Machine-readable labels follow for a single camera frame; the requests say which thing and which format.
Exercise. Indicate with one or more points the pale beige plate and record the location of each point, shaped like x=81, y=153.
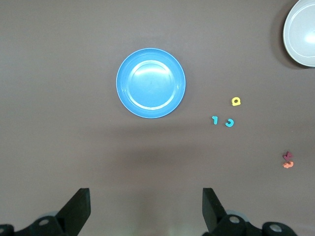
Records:
x=302, y=37

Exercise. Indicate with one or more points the brown table mat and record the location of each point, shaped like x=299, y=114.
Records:
x=73, y=135

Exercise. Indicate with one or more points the teal foam hooked letter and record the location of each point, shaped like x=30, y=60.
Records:
x=215, y=121

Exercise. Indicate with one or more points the orange foam letter t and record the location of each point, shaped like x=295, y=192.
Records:
x=286, y=165

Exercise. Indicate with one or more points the yellow foam letter with hole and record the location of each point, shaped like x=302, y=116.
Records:
x=233, y=104

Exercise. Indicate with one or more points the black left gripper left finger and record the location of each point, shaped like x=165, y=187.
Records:
x=73, y=211

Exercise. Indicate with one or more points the teal foam letter c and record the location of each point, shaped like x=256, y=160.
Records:
x=231, y=123

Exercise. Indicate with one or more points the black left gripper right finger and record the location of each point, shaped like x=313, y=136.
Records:
x=214, y=214

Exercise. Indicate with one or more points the blue plate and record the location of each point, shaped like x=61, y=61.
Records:
x=150, y=83

